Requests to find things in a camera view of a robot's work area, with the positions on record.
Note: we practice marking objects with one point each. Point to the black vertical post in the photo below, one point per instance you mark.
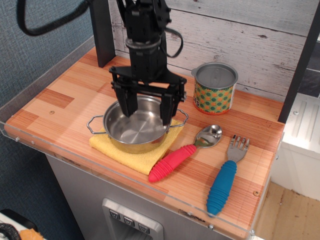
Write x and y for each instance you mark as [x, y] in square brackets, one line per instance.
[305, 56]

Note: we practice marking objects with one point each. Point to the fork with blue handle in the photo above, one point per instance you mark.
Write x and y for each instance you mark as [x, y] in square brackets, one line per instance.
[222, 185]

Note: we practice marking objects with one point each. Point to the spoon with red handle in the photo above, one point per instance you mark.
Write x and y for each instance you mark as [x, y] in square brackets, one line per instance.
[206, 138]

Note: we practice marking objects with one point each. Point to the black and orange object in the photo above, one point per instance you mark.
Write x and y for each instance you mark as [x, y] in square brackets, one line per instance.
[14, 226]

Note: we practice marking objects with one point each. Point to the yellow folded cloth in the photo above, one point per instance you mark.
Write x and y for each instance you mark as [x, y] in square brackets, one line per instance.
[142, 162]

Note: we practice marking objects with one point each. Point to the clear acrylic table guard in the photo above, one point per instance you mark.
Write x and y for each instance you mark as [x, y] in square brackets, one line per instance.
[51, 116]

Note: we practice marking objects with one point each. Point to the small stainless steel pot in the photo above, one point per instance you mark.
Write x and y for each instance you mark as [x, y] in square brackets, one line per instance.
[141, 132]

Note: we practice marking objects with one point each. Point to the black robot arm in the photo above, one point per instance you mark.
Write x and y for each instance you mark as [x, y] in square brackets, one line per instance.
[146, 26]

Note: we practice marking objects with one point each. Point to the white cabinet at right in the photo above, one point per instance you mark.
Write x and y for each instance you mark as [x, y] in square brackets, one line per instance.
[297, 163]

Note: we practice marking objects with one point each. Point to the green orange patterned tin can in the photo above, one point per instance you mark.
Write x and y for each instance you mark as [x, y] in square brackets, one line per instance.
[214, 87]

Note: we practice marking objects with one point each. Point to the grey cabinet with dispenser panel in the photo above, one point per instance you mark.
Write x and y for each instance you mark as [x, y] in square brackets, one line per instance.
[105, 210]

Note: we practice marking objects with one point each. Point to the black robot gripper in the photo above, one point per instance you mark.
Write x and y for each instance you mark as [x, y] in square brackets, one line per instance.
[148, 75]

